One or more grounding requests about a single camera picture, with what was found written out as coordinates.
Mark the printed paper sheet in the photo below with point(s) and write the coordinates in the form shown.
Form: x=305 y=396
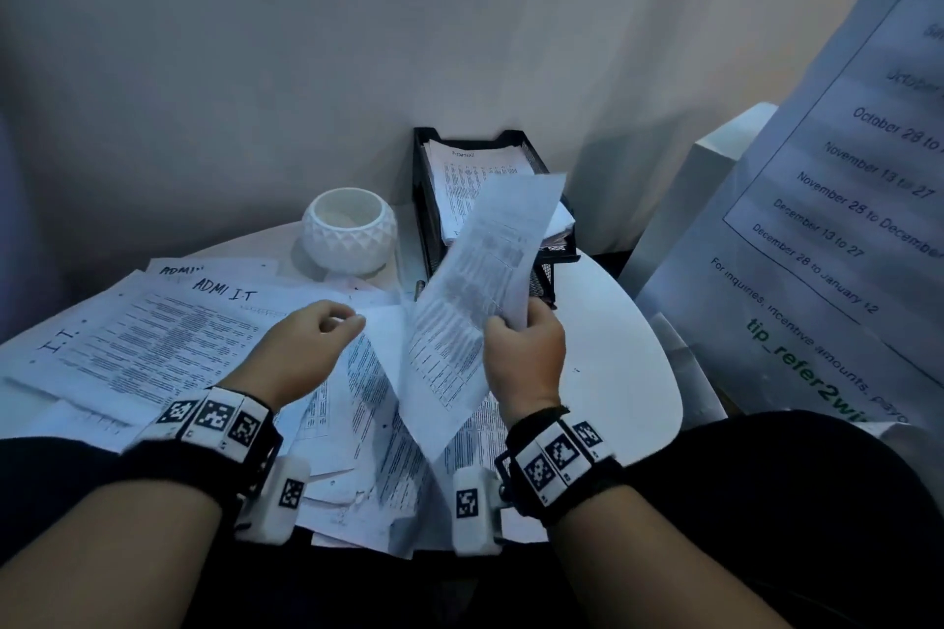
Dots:
x=465 y=311

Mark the black mesh paper tray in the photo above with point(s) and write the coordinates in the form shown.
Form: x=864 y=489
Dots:
x=542 y=286

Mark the right black marker wristband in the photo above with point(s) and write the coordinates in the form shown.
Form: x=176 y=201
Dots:
x=553 y=459

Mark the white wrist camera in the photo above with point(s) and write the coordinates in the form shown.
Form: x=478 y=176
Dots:
x=284 y=496
x=472 y=510

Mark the pile of printed papers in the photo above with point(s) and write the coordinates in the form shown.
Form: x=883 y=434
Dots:
x=147 y=348

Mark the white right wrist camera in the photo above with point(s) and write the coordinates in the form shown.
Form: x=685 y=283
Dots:
x=472 y=510

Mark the white box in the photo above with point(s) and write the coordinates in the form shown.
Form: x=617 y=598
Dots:
x=686 y=208

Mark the person's right forearm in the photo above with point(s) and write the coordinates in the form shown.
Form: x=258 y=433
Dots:
x=649 y=569

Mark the left black marker wristband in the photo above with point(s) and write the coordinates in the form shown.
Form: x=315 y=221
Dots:
x=214 y=422

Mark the person's left forearm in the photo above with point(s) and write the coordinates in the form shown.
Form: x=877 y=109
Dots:
x=111 y=562

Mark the neat stack of papers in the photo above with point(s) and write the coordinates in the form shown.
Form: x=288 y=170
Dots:
x=457 y=179

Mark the white faceted cup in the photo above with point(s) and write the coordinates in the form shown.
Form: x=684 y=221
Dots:
x=347 y=245

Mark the person's left hand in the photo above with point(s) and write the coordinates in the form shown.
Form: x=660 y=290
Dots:
x=295 y=356

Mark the person's right hand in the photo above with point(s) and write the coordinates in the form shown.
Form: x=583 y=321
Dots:
x=527 y=363

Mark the large printed notice poster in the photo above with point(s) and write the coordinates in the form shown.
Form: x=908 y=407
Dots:
x=811 y=208

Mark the black marker wristband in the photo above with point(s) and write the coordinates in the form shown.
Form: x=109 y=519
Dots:
x=214 y=422
x=553 y=459

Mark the person's black trousers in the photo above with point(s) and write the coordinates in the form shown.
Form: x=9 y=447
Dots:
x=774 y=488

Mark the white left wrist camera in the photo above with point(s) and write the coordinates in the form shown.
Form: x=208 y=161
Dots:
x=284 y=496

